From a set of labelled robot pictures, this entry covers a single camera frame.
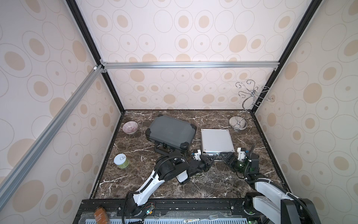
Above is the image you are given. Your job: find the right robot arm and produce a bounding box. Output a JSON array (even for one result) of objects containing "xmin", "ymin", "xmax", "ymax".
[{"xmin": 218, "ymin": 147, "xmax": 321, "ymax": 224}]

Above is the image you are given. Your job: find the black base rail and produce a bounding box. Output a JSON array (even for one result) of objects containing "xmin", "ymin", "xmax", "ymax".
[{"xmin": 74, "ymin": 198, "xmax": 270, "ymax": 224}]

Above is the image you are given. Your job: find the brown bottle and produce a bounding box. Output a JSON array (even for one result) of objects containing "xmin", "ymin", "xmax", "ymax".
[{"xmin": 94, "ymin": 206, "xmax": 110, "ymax": 224}]

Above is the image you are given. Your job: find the diagonal aluminium rail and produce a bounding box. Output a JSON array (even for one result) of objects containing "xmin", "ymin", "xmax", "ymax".
[{"xmin": 1, "ymin": 64, "xmax": 104, "ymax": 210}]

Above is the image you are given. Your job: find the chrome hook stand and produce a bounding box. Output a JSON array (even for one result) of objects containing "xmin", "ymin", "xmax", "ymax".
[{"xmin": 229, "ymin": 79, "xmax": 275, "ymax": 131}]

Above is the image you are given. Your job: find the white lidded green can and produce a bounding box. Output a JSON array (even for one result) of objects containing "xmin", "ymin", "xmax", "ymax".
[{"xmin": 113, "ymin": 154, "xmax": 129, "ymax": 169}]

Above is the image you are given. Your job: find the pink ribbed bowl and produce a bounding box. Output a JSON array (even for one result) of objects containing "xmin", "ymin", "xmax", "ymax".
[{"xmin": 122, "ymin": 121, "xmax": 139, "ymax": 135}]

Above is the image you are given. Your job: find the horizontal aluminium rail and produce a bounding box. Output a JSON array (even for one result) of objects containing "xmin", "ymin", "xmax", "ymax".
[{"xmin": 102, "ymin": 61, "xmax": 280, "ymax": 70}]

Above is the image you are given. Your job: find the metal fork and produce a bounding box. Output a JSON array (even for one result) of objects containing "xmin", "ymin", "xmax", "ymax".
[{"xmin": 183, "ymin": 215, "xmax": 219, "ymax": 224}]

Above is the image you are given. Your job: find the silver aluminium poker case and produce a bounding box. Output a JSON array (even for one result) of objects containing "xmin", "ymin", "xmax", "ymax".
[{"xmin": 201, "ymin": 129, "xmax": 235, "ymax": 155}]

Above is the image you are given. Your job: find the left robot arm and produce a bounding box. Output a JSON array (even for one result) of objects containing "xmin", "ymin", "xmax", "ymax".
[{"xmin": 122, "ymin": 150, "xmax": 216, "ymax": 216}]

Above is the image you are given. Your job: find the dark grey poker case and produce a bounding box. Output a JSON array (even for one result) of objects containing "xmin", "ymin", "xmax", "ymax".
[{"xmin": 145, "ymin": 114, "xmax": 197, "ymax": 153}]

